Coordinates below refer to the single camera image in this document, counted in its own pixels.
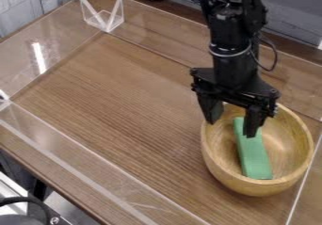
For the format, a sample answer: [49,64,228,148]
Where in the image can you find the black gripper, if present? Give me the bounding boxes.
[189,54,280,138]

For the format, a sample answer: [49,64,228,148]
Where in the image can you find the brown wooden bowl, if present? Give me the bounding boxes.
[201,104,313,197]

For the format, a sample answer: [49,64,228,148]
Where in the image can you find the green rectangular block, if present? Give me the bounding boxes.
[232,117,272,180]

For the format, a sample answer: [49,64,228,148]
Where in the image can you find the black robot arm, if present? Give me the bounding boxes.
[148,0,280,137]

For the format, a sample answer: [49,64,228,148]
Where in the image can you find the clear acrylic tray enclosure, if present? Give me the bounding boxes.
[0,1,322,225]

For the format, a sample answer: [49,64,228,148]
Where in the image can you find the clear acrylic corner bracket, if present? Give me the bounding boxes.
[78,0,124,33]

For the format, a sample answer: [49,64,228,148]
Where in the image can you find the black cable lower left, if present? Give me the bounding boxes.
[0,196,52,225]

